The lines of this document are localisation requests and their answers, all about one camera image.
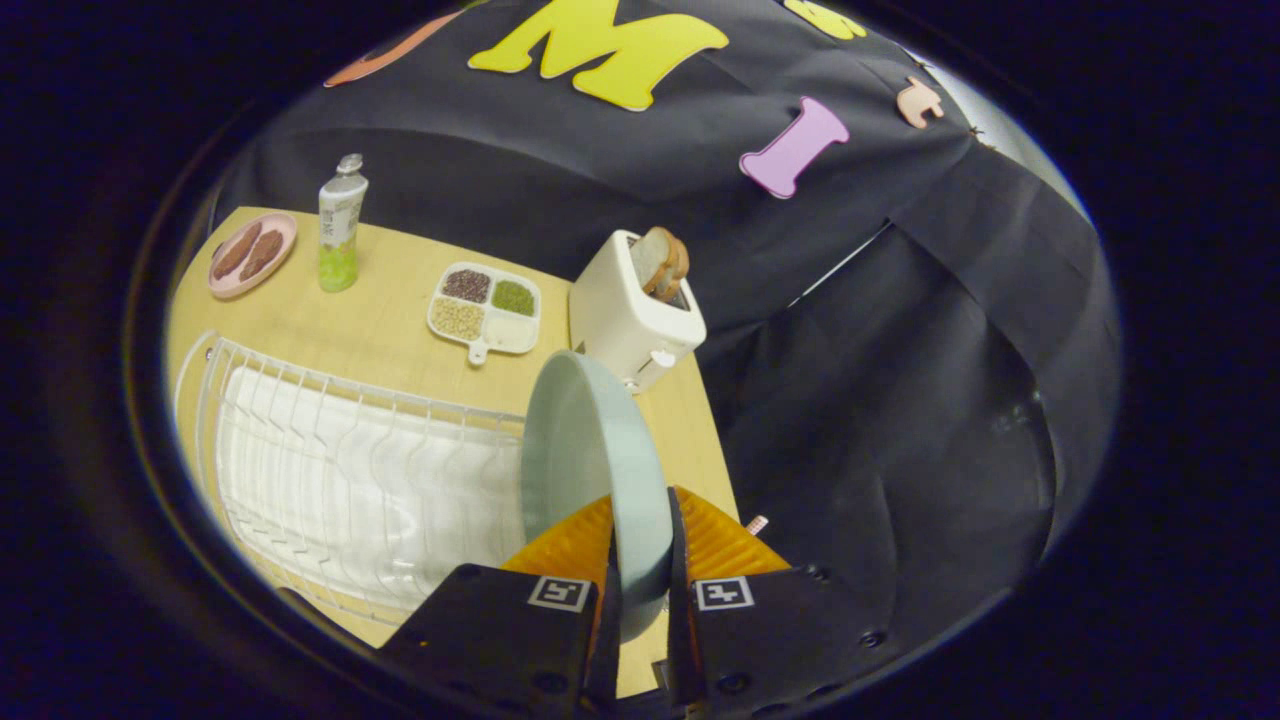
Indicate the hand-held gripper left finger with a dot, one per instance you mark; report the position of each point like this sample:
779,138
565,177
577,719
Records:
606,660

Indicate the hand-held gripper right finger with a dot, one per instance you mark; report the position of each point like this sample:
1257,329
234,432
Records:
682,640

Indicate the pale green plate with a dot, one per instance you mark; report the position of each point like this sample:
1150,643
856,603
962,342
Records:
580,450

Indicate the pink plate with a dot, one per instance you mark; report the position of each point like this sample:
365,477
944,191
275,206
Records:
285,235

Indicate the black backdrop cloth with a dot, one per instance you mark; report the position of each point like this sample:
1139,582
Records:
850,400

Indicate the cream toaster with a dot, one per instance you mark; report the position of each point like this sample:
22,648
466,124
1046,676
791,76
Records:
620,320

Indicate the white divided bean tray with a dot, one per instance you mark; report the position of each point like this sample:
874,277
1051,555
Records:
485,312

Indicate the brown bread slice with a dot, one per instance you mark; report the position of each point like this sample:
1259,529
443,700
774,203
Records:
678,268

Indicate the light bread slice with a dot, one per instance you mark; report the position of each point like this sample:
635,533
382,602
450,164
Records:
650,258

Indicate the bottle with green liquid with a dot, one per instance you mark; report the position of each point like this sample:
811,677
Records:
340,230

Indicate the brown patty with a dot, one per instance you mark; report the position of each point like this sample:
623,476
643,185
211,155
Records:
237,250
263,254

